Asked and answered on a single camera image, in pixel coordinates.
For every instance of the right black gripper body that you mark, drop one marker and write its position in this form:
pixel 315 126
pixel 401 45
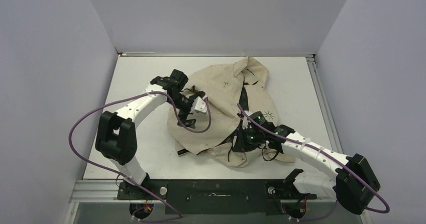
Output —
pixel 250 139

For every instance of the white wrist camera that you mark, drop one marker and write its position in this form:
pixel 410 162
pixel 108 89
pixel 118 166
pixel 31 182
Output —
pixel 245 123
pixel 199 106

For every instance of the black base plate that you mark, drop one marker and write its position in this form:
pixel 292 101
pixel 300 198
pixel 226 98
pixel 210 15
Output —
pixel 227 196

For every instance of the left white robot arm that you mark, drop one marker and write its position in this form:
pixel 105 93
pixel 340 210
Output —
pixel 116 137

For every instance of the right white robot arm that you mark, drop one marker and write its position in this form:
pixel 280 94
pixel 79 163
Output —
pixel 349 180

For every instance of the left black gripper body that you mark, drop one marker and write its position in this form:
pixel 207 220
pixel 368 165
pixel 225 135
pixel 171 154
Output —
pixel 183 104

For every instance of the aluminium frame rail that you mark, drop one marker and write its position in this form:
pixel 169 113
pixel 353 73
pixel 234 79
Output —
pixel 324 105

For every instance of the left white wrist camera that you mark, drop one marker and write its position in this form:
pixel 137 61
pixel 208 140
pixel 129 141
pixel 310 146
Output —
pixel 199 106

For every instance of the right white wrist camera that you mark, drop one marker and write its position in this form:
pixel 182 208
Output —
pixel 245 123

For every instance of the beige zip jacket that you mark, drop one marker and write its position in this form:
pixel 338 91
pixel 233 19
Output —
pixel 227 86

